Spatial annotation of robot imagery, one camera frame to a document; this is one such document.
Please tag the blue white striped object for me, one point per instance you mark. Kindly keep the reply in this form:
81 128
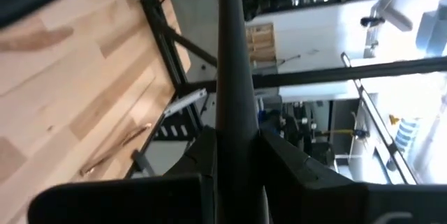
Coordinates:
406 135

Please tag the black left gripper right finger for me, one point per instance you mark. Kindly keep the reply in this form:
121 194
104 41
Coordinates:
331 199

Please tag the black wall-mounted camera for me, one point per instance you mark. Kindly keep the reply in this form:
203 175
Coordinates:
368 21

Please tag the small yellow object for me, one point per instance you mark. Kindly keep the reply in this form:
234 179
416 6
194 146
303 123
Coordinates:
394 119

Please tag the white air conditioner unit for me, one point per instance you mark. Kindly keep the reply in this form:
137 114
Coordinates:
433 28

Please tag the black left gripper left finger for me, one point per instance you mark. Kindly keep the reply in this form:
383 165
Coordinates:
139 199

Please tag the wooden slat panel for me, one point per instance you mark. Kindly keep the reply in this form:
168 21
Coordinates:
262 42

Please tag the silver aluminium bar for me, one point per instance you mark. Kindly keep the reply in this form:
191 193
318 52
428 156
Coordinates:
185 102

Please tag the black plastic spoon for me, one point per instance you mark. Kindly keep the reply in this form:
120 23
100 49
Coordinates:
234 77

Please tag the wooden stick utensil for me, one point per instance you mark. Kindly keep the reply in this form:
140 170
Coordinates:
136 134

